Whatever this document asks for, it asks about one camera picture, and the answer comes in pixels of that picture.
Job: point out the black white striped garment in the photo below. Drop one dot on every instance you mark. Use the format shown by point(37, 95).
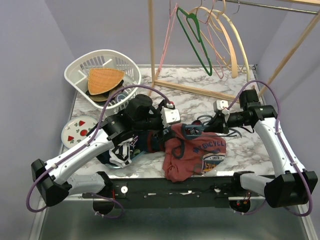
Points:
point(125, 147)

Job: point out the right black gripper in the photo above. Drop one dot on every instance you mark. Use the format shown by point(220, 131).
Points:
point(217, 124)

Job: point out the green plastic hanger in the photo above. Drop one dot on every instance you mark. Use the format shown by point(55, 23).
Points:
point(190, 19)

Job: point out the watermelon pattern plate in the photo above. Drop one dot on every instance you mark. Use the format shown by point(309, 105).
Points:
point(76, 130)

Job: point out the white plastic laundry basket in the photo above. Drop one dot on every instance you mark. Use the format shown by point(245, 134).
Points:
point(77, 72)

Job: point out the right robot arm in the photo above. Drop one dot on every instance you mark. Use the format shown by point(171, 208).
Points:
point(292, 184)

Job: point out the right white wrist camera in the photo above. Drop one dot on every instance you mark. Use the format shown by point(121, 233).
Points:
point(221, 106)

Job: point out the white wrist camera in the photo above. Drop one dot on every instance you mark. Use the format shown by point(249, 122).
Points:
point(221, 106)
point(170, 115)

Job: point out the dark navy maroon garment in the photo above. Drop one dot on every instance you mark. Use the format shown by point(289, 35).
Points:
point(146, 141)

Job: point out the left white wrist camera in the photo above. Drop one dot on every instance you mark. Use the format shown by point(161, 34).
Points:
point(170, 115)

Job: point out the blue plastic hanger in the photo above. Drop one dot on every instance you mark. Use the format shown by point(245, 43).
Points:
point(196, 129)

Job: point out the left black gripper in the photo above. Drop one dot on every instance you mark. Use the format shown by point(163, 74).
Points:
point(158, 112)

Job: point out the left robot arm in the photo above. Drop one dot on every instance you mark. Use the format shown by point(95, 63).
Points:
point(55, 179)

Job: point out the orange woven fan mat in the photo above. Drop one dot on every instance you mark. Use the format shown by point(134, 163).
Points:
point(102, 80)

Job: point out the red tank top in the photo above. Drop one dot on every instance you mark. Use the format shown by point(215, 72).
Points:
point(186, 156)

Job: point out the cream plastic hanger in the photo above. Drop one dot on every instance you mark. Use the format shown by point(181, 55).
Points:
point(215, 18)

